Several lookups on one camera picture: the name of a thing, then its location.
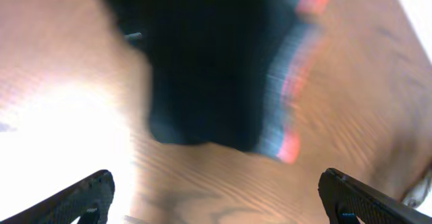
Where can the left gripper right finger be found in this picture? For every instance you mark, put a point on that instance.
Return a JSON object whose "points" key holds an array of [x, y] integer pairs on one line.
{"points": [[349, 201]]}

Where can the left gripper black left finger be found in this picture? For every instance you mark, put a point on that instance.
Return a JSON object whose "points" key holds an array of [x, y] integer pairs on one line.
{"points": [[87, 202]]}

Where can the black leggings red waistband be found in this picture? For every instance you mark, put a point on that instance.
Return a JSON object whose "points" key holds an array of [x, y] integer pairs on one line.
{"points": [[224, 71]]}

